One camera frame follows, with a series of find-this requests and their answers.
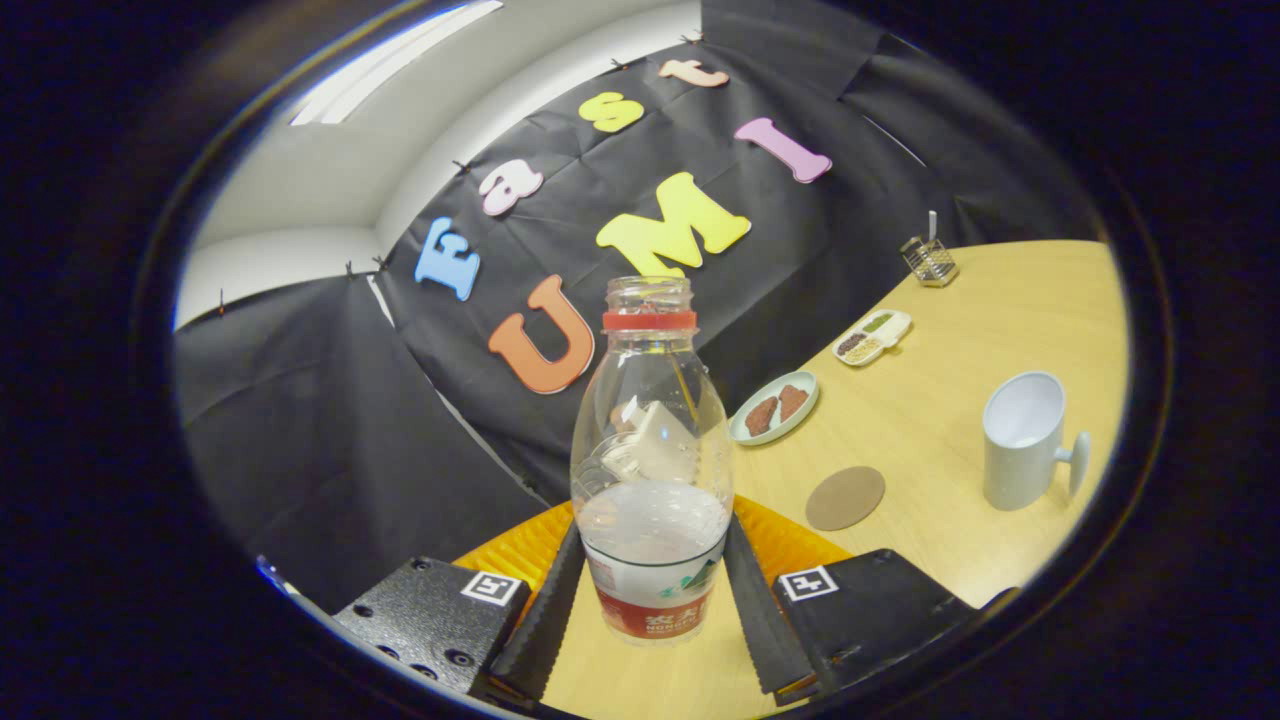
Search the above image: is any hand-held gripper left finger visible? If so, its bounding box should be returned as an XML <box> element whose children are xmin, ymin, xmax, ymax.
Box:
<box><xmin>333</xmin><ymin>500</ymin><xmax>586</xmax><ymax>706</ymax></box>

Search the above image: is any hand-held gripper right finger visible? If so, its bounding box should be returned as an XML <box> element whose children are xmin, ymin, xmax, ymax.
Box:
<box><xmin>722</xmin><ymin>495</ymin><xmax>1019</xmax><ymax>706</ymax></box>

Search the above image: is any clear plastic juice bottle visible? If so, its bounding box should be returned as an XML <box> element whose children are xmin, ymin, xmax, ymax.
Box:
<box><xmin>570</xmin><ymin>276</ymin><xmax>736</xmax><ymax>647</ymax></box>

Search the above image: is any round brown coaster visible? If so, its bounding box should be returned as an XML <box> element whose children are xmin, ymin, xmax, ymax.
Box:
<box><xmin>805</xmin><ymin>466</ymin><xmax>887</xmax><ymax>532</ymax></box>

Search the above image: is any white cup with handle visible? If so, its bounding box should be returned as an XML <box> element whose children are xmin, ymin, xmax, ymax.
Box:
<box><xmin>982</xmin><ymin>372</ymin><xmax>1092</xmax><ymax>512</ymax></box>

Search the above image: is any pale green plate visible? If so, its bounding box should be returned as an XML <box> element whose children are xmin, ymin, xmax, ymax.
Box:
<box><xmin>729</xmin><ymin>371</ymin><xmax>820</xmax><ymax>446</ymax></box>

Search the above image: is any white divided snack tray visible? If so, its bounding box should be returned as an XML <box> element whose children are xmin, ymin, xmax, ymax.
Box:
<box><xmin>832</xmin><ymin>309</ymin><xmax>913</xmax><ymax>367</ymax></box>

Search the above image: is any long ceiling light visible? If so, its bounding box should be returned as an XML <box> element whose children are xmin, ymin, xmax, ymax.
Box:
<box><xmin>290</xmin><ymin>0</ymin><xmax>504</xmax><ymax>126</ymax></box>

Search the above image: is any small wire basket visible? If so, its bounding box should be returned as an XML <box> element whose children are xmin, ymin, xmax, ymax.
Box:
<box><xmin>899</xmin><ymin>236</ymin><xmax>959</xmax><ymax>288</ymax></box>

